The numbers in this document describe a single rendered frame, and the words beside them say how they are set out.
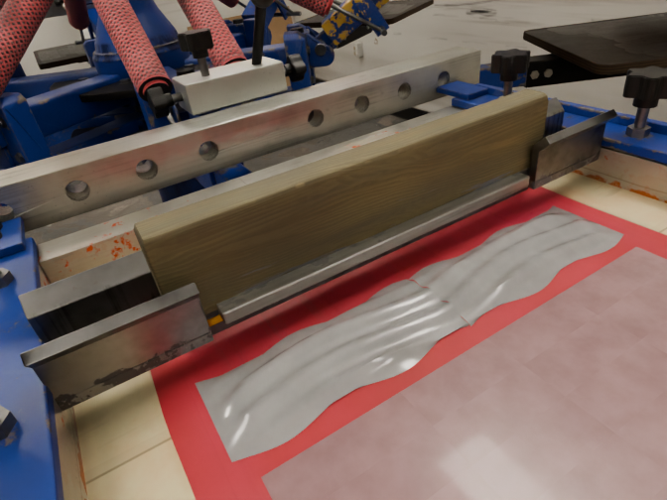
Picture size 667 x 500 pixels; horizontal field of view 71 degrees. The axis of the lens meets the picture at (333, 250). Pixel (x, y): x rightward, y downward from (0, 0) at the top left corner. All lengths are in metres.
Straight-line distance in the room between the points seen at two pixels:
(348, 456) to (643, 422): 0.16
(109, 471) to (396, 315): 0.20
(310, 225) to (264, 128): 0.24
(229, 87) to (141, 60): 0.21
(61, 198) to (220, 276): 0.25
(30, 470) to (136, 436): 0.07
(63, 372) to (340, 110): 0.43
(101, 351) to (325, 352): 0.14
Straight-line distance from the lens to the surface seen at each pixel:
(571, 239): 0.44
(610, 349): 0.35
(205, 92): 0.58
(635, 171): 0.53
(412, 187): 0.38
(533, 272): 0.39
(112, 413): 0.35
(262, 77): 0.60
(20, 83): 1.25
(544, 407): 0.31
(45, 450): 0.29
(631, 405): 0.32
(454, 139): 0.39
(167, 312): 0.31
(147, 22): 1.08
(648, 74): 0.53
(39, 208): 0.53
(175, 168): 0.53
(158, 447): 0.32
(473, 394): 0.31
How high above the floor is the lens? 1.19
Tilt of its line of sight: 33 degrees down
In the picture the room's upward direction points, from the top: 8 degrees counter-clockwise
